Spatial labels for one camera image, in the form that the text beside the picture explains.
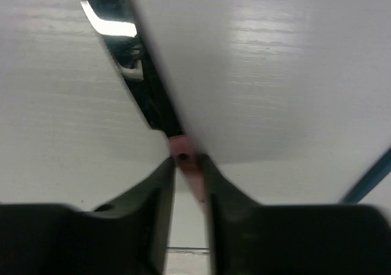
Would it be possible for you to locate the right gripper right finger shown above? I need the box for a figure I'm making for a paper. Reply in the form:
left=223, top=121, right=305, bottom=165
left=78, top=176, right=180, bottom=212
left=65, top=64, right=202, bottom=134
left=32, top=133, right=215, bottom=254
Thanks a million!
left=200, top=155, right=390, bottom=274

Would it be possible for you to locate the pink handled steak knife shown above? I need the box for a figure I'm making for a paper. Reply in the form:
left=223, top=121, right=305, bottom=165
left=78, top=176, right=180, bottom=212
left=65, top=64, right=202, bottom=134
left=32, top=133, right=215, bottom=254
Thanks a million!
left=80, top=0, right=206, bottom=210

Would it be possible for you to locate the teal plastic knife left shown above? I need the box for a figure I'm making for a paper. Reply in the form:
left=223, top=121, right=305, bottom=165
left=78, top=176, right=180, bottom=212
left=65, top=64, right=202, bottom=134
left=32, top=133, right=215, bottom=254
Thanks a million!
left=339, top=148, right=391, bottom=204

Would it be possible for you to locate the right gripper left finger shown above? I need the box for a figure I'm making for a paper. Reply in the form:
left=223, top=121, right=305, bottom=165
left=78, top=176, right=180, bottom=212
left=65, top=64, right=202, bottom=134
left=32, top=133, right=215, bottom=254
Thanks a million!
left=1, top=158, right=175, bottom=274

